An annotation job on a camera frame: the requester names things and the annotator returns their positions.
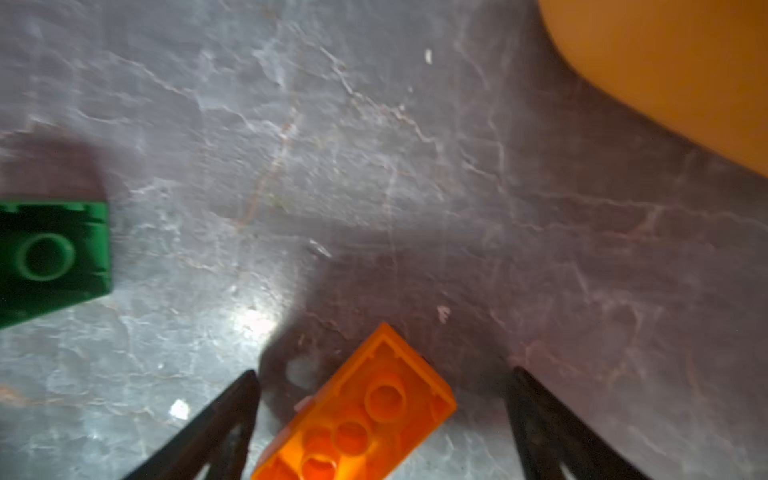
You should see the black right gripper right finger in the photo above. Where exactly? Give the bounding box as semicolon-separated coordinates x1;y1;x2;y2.
506;367;647;479

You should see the orange lego brick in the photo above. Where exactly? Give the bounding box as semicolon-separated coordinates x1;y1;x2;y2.
251;323;457;480

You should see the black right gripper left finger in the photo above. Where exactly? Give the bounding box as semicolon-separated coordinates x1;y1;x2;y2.
127;369;261;479

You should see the green lego brick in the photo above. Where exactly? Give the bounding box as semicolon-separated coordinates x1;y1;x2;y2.
1;199;113;329

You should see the yellow plastic bin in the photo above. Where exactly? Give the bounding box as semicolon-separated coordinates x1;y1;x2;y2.
539;1;767;174

